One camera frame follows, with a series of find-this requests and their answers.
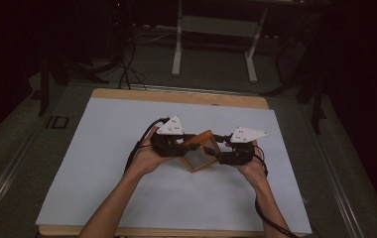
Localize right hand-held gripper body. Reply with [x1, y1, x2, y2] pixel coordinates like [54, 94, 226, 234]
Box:
[217, 126, 269, 167]

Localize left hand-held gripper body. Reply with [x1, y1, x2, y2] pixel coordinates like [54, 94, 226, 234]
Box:
[149, 115, 191, 159]

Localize orange box with picture lid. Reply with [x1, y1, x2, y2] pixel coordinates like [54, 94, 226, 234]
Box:
[180, 129, 220, 174]

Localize person's right hand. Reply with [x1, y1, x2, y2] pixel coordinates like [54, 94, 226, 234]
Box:
[235, 141, 269, 186]

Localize person's left hand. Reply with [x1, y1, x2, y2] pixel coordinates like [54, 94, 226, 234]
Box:
[127, 135, 178, 177]

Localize white table mat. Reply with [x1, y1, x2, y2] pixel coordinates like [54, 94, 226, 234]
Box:
[35, 96, 313, 235]

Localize black metal stand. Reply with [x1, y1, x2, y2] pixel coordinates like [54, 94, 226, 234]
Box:
[310, 73, 327, 136]

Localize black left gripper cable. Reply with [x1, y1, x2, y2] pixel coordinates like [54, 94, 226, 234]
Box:
[123, 117, 172, 176]

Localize black floor cables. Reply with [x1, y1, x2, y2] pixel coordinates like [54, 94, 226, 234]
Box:
[117, 31, 149, 91]

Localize white metal desk frame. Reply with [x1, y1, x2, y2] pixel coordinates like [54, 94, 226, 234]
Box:
[171, 0, 271, 84]

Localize metal floor rail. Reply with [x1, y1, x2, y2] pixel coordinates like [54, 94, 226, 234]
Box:
[0, 123, 47, 229]
[300, 103, 368, 238]

